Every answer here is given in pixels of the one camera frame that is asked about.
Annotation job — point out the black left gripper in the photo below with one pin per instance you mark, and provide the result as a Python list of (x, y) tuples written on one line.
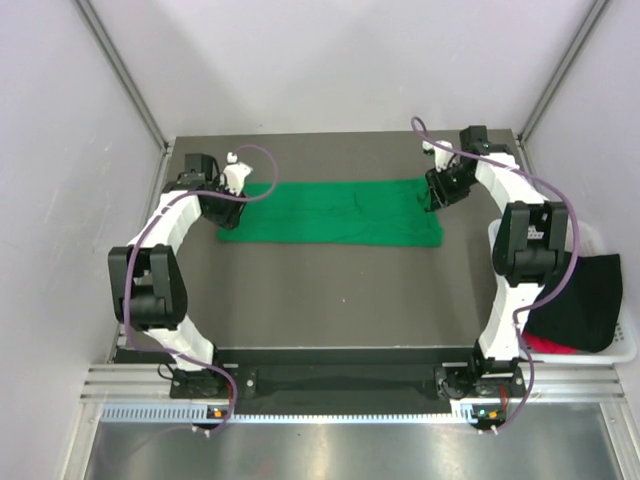
[(230, 218)]

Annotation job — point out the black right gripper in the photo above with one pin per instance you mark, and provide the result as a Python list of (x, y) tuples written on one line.
[(440, 196)]

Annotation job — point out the green t shirt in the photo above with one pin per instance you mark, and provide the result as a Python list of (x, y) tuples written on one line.
[(390, 213)]

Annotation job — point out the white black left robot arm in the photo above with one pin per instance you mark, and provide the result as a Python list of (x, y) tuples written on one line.
[(146, 281)]

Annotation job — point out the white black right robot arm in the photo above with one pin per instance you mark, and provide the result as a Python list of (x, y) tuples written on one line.
[(527, 250)]

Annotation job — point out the red t shirt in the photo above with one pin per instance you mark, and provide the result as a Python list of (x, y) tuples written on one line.
[(545, 346)]

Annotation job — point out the black t shirt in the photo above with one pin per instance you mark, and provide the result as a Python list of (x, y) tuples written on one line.
[(584, 315)]

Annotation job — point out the white plastic laundry basket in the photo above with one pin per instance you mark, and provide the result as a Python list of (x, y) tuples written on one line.
[(498, 340)]

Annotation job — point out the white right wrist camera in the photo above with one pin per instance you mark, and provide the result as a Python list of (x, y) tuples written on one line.
[(442, 153)]

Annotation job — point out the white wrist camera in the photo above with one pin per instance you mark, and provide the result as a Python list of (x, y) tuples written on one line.
[(442, 153), (234, 175)]

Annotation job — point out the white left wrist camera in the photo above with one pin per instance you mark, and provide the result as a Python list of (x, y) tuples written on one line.
[(234, 175)]

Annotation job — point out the aluminium left frame post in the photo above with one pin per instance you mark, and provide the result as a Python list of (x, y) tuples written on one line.
[(95, 25)]

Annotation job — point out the aluminium frame post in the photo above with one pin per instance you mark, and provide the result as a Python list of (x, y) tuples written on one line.
[(578, 40), (95, 25)]

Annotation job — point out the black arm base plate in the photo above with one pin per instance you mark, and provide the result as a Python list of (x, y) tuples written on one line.
[(428, 381)]

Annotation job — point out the aluminium right frame post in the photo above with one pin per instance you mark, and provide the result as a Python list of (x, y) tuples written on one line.
[(578, 40)]

